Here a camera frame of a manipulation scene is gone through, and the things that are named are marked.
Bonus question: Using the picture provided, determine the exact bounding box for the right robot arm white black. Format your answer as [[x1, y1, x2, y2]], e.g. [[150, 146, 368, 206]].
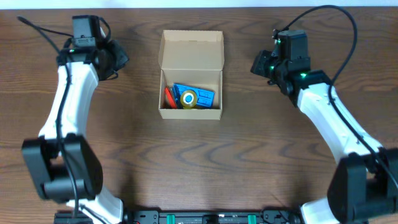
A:
[[251, 30, 397, 223]]

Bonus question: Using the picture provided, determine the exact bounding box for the yellow tape roll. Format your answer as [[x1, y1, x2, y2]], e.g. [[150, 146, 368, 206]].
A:
[[180, 90, 198, 109]]

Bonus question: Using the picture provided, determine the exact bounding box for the black mounting rail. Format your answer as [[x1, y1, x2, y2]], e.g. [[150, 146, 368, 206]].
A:
[[121, 210, 304, 224]]

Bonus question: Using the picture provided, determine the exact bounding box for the red black stapler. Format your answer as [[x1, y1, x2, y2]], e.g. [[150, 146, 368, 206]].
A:
[[164, 87, 178, 109]]

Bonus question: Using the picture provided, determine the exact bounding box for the blue whiteboard duster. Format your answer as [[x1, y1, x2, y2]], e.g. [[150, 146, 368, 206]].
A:
[[172, 83, 215, 109]]

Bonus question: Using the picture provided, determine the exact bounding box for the cardboard box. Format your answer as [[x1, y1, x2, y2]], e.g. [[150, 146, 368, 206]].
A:
[[158, 30, 224, 120]]

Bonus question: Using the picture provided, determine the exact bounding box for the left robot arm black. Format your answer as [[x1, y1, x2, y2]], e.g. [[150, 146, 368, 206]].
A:
[[21, 15, 134, 224]]

